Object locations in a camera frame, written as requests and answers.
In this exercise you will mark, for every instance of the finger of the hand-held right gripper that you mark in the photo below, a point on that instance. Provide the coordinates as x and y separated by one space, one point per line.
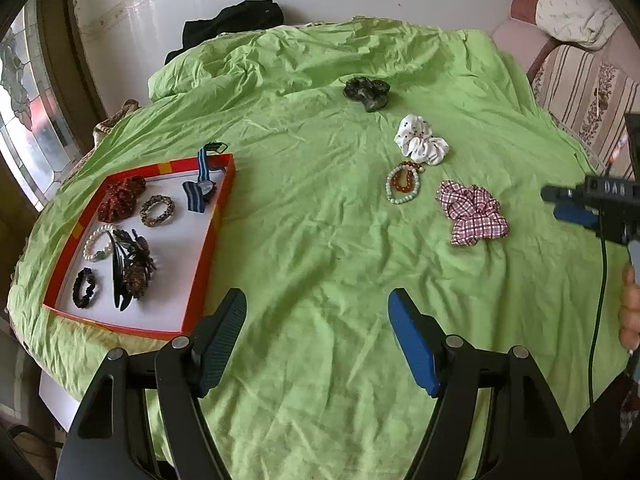
575 214

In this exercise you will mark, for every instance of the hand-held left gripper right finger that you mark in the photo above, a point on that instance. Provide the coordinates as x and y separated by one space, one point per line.
415 345

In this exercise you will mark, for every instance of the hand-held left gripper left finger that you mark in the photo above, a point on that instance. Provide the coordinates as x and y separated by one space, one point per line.
222 340

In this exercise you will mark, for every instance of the red cardboard box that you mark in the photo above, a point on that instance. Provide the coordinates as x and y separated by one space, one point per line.
165 270

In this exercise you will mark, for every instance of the red plaid scrunchie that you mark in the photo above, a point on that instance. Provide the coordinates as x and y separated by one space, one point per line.
470 220

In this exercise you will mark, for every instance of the black hair claw clip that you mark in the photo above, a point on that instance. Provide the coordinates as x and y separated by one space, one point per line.
135 270

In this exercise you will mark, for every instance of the black scrunchie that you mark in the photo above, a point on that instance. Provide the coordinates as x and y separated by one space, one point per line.
77 287

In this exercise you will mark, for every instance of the white dotted scrunchie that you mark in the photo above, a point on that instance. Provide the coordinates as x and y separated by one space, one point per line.
425 147

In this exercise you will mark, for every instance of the red dotted scrunchie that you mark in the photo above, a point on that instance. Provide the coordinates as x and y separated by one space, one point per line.
117 200

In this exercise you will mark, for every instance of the person's right hand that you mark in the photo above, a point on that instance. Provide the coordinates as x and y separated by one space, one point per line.
631 310

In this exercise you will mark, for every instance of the striped floral sofa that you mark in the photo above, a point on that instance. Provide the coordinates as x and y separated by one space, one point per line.
575 90

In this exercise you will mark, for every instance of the green bedsheet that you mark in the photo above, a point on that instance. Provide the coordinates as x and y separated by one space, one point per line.
320 240

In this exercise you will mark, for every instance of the white crumpled cloth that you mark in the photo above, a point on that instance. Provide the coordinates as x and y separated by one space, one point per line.
575 15

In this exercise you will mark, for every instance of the person's dark clothing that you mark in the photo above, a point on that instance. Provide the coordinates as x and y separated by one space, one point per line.
610 440

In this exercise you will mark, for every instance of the dark green scrunchie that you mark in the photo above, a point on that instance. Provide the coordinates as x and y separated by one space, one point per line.
370 97

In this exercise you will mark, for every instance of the stained glass window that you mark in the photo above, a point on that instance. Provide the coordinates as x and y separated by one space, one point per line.
30 125

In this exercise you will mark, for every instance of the black cloth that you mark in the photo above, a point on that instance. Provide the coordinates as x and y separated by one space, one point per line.
230 25

